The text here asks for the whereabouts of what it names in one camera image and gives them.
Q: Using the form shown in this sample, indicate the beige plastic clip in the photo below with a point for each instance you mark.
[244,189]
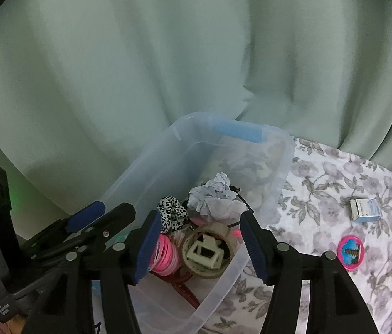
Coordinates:
[209,259]

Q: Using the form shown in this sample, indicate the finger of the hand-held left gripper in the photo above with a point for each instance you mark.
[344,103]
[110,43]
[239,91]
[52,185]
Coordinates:
[116,217]
[84,215]

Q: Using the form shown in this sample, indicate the clear tape roll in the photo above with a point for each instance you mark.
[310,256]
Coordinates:
[199,273]

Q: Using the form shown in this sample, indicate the small white blue box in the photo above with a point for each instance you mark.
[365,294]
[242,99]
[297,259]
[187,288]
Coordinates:
[366,210]

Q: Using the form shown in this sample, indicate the leopard print scrunchie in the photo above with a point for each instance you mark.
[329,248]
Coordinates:
[171,212]

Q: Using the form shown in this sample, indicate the pink round disc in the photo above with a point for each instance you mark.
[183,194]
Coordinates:
[350,252]

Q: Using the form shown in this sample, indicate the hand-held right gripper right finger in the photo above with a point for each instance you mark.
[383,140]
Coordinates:
[255,250]

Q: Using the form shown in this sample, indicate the pink coil bangles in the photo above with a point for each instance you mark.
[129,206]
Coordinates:
[166,254]

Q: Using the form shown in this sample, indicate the floral blanket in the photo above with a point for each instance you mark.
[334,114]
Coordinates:
[321,188]

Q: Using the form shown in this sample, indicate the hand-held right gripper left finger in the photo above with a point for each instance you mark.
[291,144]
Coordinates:
[145,247]

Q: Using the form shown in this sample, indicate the brown headband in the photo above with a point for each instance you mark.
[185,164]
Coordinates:
[189,292]

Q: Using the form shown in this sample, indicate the clear plastic container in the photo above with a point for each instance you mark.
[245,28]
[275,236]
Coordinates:
[237,132]

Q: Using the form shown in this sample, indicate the green curtain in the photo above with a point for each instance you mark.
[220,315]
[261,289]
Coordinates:
[182,41]

